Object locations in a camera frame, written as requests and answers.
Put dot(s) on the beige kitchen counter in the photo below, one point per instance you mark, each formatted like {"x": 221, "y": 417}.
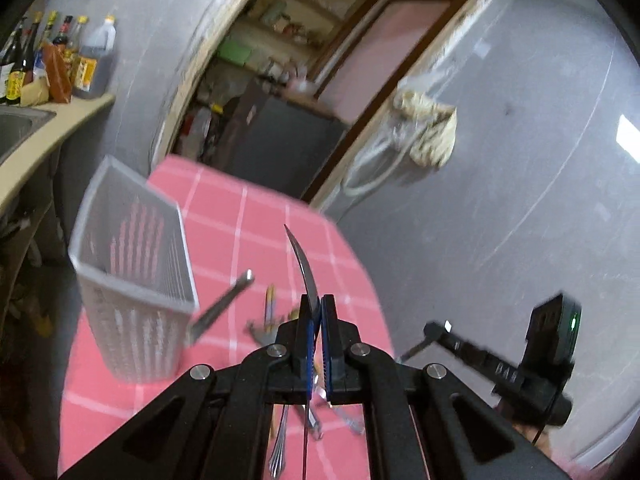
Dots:
{"x": 65, "y": 125}

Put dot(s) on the dark cabinet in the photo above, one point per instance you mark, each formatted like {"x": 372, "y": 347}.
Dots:
{"x": 285, "y": 145}

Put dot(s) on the steel cutlery piece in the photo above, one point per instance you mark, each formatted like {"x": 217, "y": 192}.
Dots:
{"x": 313, "y": 420}
{"x": 257, "y": 331}
{"x": 347, "y": 417}

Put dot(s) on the white wall switch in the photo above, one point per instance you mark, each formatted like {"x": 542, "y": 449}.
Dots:
{"x": 628, "y": 137}

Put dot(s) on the cluttered storage shelf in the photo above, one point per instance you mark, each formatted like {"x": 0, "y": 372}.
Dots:
{"x": 295, "y": 20}

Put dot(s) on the row of sauce bottles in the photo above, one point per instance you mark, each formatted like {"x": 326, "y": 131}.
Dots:
{"x": 35, "y": 55}

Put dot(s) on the wooden door frame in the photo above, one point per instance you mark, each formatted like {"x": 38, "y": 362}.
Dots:
{"x": 345, "y": 125}

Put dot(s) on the steel spoon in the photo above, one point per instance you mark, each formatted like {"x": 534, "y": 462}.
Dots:
{"x": 278, "y": 442}

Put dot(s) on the pale yellow packet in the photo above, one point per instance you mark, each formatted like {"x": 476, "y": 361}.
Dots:
{"x": 35, "y": 93}

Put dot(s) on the thin curved steel utensil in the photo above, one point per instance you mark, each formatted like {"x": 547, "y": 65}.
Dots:
{"x": 306, "y": 267}

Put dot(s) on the pink door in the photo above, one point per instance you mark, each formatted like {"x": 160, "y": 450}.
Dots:
{"x": 387, "y": 52}

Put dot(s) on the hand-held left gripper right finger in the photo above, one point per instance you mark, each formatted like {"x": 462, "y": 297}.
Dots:
{"x": 326, "y": 350}

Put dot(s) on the orange snack packet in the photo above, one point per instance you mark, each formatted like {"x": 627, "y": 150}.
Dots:
{"x": 58, "y": 74}

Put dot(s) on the yellow chopstick with purple band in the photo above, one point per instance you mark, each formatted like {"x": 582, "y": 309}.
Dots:
{"x": 273, "y": 306}
{"x": 268, "y": 305}

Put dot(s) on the steel kitchen sink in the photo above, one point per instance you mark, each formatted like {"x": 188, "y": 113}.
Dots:
{"x": 17, "y": 127}

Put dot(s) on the grey mesh utensil basket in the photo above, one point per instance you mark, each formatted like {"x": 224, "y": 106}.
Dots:
{"x": 135, "y": 280}

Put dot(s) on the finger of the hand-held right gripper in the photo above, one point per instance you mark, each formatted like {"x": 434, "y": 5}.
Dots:
{"x": 465, "y": 350}

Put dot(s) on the pink checked tablecloth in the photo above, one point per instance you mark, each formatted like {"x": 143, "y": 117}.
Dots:
{"x": 225, "y": 220}

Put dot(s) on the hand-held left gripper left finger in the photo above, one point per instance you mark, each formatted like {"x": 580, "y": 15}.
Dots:
{"x": 310, "y": 340}

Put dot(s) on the large dark sauce jug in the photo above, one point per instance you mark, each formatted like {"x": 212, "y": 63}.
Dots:
{"x": 96, "y": 62}

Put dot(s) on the green box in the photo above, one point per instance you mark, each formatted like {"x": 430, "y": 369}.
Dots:
{"x": 235, "y": 52}

